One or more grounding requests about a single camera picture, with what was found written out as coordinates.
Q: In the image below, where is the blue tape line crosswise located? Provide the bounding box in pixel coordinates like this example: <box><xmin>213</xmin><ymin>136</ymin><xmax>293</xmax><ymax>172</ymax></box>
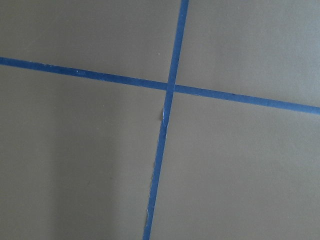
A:
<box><xmin>0</xmin><ymin>57</ymin><xmax>320</xmax><ymax>115</ymax></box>

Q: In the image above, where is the blue tape line lengthwise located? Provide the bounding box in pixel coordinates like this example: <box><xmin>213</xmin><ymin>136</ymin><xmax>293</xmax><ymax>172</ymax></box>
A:
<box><xmin>142</xmin><ymin>0</ymin><xmax>189</xmax><ymax>240</ymax></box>

